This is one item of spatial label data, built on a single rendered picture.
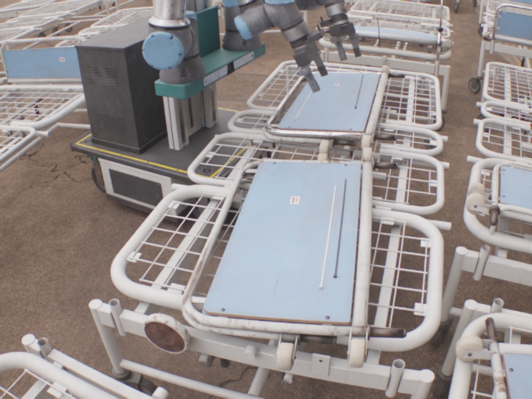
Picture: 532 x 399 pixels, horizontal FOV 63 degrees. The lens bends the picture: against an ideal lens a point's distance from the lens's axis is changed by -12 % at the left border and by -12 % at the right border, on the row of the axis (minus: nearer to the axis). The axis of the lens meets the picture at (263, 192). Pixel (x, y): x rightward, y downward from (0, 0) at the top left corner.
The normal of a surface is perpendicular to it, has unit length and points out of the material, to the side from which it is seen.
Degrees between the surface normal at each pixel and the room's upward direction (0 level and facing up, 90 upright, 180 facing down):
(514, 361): 5
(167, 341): 90
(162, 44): 95
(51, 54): 90
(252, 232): 3
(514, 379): 5
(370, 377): 90
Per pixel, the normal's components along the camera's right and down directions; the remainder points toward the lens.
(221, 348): -0.30, 0.52
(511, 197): 0.02, -0.90
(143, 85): 0.88, 0.23
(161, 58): -0.08, 0.61
